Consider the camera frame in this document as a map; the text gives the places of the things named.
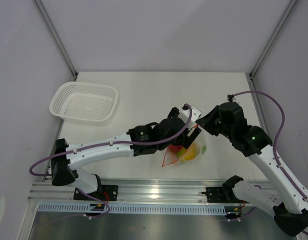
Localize yellow green toy mango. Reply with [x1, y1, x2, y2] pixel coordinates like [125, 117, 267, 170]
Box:
[176, 143, 199, 162]

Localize red toy tomato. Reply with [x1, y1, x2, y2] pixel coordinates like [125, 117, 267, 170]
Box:
[167, 144, 183, 154]

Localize clear red zip bag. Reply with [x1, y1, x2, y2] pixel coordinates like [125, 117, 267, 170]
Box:
[161, 133, 207, 167]

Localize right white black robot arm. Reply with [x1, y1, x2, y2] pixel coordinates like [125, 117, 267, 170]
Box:
[196, 102, 308, 237]

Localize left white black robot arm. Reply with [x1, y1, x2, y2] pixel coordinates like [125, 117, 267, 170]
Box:
[51, 104, 202, 200]

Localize white perforated plastic basket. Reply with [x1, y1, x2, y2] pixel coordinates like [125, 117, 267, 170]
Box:
[49, 81, 119, 126]

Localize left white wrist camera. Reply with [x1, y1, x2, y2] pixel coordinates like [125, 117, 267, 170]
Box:
[178, 105, 202, 128]

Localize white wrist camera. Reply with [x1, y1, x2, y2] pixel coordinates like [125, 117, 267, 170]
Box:
[227, 94, 237, 103]
[178, 105, 202, 128]

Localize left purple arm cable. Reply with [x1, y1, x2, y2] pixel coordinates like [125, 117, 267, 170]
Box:
[28, 102, 193, 221]

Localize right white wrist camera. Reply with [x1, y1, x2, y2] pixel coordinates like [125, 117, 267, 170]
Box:
[227, 94, 237, 103]

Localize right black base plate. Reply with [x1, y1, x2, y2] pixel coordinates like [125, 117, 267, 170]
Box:
[201, 187, 249, 204]

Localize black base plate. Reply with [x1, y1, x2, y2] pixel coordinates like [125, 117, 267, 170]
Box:
[73, 185, 119, 202]
[201, 187, 249, 204]

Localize aluminium mounting rail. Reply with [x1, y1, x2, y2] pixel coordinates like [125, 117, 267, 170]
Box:
[27, 177, 301, 206]

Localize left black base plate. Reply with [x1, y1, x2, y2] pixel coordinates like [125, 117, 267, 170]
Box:
[73, 185, 119, 202]

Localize white slotted cable duct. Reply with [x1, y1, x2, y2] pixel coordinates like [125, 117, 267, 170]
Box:
[37, 202, 227, 216]

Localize right aluminium frame post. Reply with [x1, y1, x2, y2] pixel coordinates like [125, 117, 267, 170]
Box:
[249, 0, 301, 81]

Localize aluminium frame post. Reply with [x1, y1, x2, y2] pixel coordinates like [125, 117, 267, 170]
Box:
[31, 0, 78, 79]
[249, 0, 301, 81]

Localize left aluminium frame post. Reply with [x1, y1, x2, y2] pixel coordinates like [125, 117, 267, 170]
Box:
[31, 0, 78, 79]

